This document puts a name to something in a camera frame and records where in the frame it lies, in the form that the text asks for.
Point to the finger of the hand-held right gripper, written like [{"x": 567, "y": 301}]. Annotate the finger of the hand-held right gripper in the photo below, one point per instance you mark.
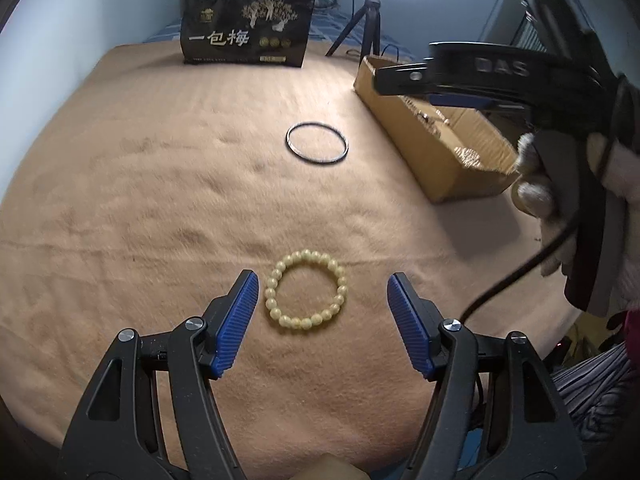
[
  {"x": 470, "y": 101},
  {"x": 400, "y": 80}
]

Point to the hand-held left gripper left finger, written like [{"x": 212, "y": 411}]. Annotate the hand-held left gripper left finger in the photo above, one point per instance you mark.
[{"x": 235, "y": 325}]

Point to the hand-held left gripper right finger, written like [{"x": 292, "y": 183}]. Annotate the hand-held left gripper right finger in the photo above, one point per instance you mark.
[{"x": 412, "y": 330}]

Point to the cardboard box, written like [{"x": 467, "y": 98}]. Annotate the cardboard box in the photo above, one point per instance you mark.
[{"x": 415, "y": 140}]

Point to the person's right hand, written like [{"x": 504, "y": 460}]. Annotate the person's right hand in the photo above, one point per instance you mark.
[{"x": 535, "y": 195}]

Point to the white knitted hanging cloth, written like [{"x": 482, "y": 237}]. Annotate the white knitted hanging cloth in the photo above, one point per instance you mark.
[{"x": 530, "y": 35}]

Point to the black tripod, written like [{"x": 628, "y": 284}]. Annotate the black tripod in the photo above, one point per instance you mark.
[{"x": 369, "y": 15}]

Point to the blue patterned bed sheet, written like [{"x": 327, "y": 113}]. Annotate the blue patterned bed sheet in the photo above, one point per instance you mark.
[{"x": 330, "y": 27}]

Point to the thin black bangle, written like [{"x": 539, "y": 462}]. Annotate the thin black bangle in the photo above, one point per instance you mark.
[{"x": 288, "y": 142}]

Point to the blurred beige object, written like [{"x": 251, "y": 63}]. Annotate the blurred beige object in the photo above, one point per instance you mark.
[{"x": 330, "y": 467}]

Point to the black printed snack bag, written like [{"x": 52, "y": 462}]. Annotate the black printed snack bag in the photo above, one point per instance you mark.
[{"x": 245, "y": 25}]

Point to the striped grey cloth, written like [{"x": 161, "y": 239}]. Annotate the striped grey cloth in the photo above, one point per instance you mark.
[{"x": 595, "y": 395}]

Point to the dark red cloth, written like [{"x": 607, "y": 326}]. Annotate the dark red cloth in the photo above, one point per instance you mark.
[{"x": 629, "y": 332}]

